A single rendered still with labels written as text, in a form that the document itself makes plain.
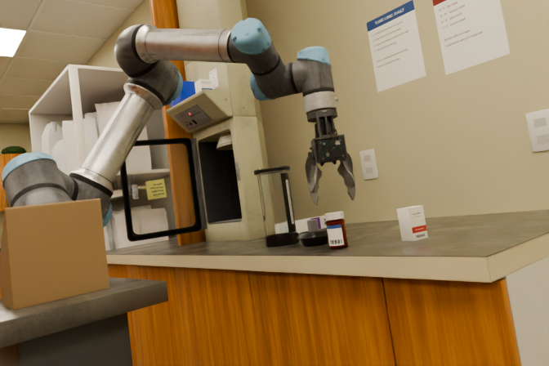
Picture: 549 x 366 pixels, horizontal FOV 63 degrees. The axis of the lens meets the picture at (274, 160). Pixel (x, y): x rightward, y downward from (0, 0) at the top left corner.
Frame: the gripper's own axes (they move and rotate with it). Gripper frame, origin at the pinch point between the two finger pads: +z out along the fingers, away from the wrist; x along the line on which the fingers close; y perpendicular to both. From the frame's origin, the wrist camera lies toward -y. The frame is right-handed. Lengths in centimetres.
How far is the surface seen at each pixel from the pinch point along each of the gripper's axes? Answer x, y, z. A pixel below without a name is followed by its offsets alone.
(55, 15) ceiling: -153, -216, -159
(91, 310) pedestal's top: -49, 23, 13
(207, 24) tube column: -30, -70, -75
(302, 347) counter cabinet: -12.0, -4.0, 33.7
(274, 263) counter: -15.8, -3.9, 13.4
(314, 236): -4.8, -9.9, 8.9
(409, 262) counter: 8.0, 26.0, 12.7
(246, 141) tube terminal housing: -21, -66, -26
